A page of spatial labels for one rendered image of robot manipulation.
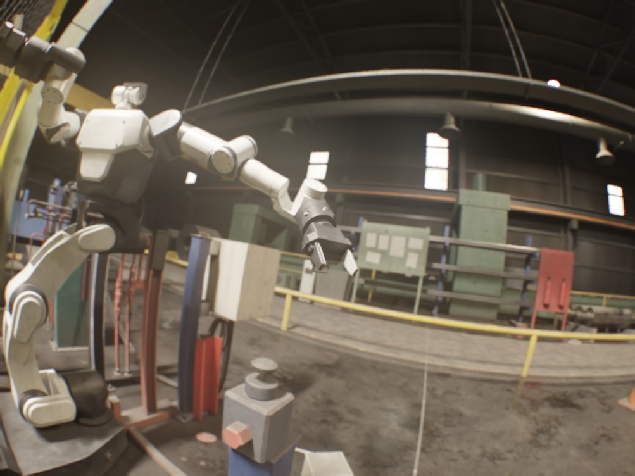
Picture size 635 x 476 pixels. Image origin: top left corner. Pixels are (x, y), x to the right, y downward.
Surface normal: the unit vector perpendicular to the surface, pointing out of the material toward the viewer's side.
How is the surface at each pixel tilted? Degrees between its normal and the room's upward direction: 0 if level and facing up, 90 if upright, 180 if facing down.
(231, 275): 90
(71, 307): 90
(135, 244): 113
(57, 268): 90
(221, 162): 132
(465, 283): 90
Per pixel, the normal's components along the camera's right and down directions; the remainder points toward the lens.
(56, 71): 0.92, -0.07
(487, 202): -0.40, -0.15
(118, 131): 0.22, 0.00
